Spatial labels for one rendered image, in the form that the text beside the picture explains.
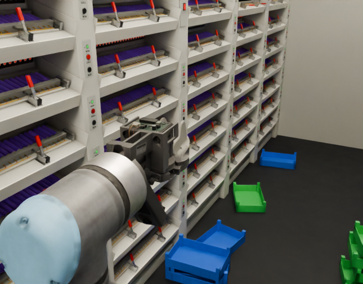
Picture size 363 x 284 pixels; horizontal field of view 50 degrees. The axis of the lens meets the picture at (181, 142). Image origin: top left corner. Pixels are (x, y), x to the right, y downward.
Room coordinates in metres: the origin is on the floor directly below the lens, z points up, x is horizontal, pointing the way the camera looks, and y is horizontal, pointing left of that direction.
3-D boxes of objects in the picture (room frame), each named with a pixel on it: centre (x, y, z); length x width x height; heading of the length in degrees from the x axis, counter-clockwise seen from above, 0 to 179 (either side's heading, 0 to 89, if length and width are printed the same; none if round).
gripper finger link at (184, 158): (0.57, 0.01, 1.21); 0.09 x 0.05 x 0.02; 156
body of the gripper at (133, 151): (0.52, 0.06, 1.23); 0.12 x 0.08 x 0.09; 156
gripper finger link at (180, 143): (0.61, 0.00, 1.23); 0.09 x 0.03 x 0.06; 156
